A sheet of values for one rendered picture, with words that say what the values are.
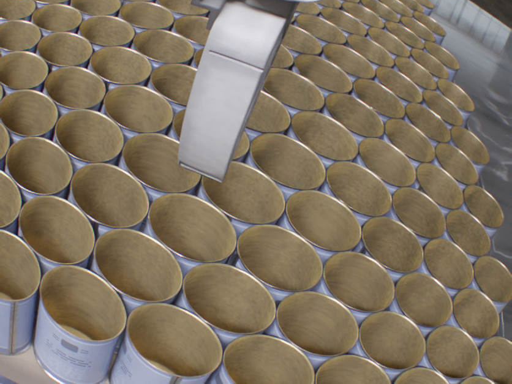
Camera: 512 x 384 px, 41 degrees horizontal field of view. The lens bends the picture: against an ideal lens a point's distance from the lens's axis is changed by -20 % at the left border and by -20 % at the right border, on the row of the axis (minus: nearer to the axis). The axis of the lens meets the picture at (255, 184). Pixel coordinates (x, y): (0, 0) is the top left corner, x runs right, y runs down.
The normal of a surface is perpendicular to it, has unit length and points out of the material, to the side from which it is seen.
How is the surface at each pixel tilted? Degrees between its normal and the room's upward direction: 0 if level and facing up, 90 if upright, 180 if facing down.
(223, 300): 90
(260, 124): 89
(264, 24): 41
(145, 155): 91
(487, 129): 0
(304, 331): 90
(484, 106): 0
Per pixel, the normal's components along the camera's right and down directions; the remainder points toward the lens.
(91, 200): 0.26, 0.69
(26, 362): 0.37, -0.72
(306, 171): -0.72, 0.18
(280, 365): -0.57, 0.33
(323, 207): -0.21, 0.55
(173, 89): 0.05, 0.65
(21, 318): 0.62, 0.66
